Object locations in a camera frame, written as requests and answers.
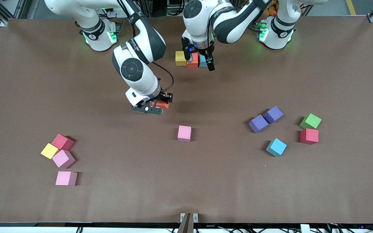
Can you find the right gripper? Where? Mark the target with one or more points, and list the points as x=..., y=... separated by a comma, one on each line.
x=164, y=96

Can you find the blue foam cube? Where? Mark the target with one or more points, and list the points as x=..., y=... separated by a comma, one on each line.
x=202, y=62
x=276, y=147

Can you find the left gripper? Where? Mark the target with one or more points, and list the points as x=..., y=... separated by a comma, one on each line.
x=200, y=49

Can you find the yellow foam cube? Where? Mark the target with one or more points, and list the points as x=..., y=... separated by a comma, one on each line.
x=49, y=150
x=180, y=59

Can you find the small metal mounting bracket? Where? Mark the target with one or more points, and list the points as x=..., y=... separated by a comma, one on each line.
x=188, y=223

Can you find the bag of orange items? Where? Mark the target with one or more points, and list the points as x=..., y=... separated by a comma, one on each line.
x=272, y=9

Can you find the orange foam cube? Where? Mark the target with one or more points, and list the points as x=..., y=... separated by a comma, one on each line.
x=163, y=104
x=193, y=61

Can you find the purple foam cube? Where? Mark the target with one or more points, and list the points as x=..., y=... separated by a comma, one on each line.
x=258, y=123
x=273, y=115

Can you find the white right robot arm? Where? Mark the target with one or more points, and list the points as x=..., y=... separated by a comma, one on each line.
x=141, y=81

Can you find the small white connector box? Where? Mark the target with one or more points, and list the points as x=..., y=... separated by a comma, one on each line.
x=304, y=228

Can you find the green foam cube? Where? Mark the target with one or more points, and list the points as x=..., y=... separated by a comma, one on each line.
x=310, y=121

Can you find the pink foam cube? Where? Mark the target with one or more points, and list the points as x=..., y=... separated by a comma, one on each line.
x=66, y=178
x=63, y=158
x=184, y=133

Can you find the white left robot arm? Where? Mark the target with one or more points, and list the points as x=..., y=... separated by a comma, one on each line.
x=202, y=26

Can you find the red foam cube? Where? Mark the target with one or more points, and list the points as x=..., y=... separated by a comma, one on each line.
x=309, y=136

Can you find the crimson foam cube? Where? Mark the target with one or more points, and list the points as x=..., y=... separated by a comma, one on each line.
x=62, y=141

